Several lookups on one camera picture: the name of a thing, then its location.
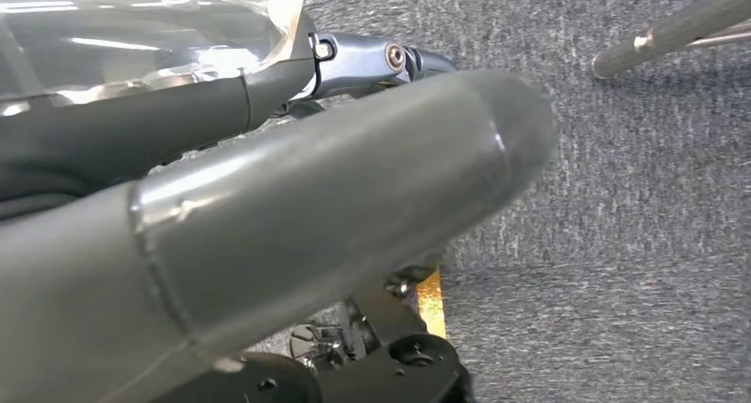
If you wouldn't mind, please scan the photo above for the yellow floor tape square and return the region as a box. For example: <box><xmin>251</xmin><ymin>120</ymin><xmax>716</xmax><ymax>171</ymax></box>
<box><xmin>414</xmin><ymin>267</ymin><xmax>448</xmax><ymax>340</ymax></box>

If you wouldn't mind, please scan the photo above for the stainless steel workbench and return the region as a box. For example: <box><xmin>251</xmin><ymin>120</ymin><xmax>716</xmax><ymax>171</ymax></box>
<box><xmin>589</xmin><ymin>0</ymin><xmax>751</xmax><ymax>80</ymax></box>

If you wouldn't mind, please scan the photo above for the black robot left leg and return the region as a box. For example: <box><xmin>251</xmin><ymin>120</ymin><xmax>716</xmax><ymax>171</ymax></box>
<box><xmin>149</xmin><ymin>262</ymin><xmax>476</xmax><ymax>403</ymax></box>

